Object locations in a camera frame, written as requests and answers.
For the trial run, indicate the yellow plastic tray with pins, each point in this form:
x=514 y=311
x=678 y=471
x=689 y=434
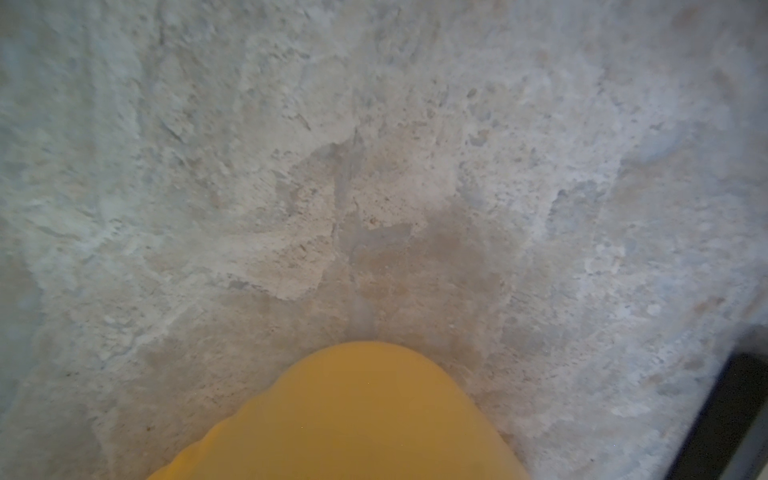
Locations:
x=359 y=410

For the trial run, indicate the brown white chessboard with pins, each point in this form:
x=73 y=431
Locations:
x=728 y=439

